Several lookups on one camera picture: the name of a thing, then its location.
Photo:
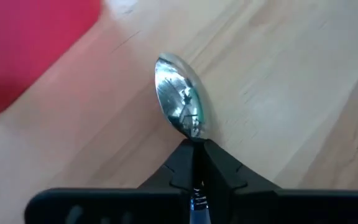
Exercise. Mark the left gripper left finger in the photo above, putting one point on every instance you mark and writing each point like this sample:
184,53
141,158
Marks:
120,205

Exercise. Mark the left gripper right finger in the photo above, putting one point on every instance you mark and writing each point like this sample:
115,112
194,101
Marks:
259,205

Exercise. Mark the pink plastic bin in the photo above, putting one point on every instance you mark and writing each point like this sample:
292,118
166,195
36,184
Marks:
26,46

